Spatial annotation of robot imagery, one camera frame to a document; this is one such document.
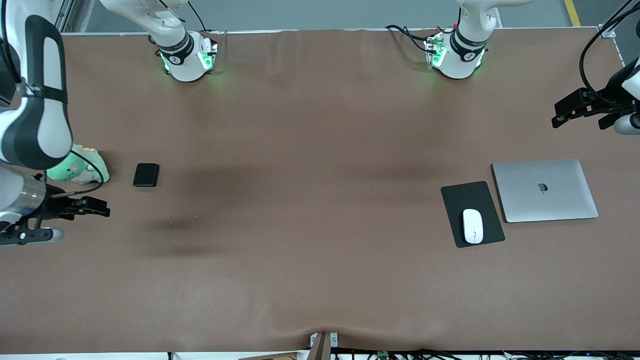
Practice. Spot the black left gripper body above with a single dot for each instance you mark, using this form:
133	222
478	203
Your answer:
596	104

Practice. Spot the metal table corner bracket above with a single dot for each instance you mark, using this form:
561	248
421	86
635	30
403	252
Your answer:
608	32

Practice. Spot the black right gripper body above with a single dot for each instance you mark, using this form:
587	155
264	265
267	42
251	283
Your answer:
56	208

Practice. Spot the brown table cover cloth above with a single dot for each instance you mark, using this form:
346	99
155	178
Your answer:
310	200

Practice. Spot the green plush toy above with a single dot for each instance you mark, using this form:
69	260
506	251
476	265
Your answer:
67	170

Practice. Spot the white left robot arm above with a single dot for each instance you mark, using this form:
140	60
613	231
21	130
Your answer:
462	55

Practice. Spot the dark green box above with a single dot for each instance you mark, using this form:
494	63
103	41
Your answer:
146	175

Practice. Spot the silver closed laptop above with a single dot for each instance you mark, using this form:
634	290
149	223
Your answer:
545	200

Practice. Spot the black rectangular mouse pad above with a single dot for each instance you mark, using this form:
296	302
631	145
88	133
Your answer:
470	197

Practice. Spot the white computer mouse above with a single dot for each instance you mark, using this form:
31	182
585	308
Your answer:
472	227

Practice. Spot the metal table edge clamp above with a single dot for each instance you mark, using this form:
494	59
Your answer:
324	345

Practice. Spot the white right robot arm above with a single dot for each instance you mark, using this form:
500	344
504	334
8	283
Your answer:
35	125

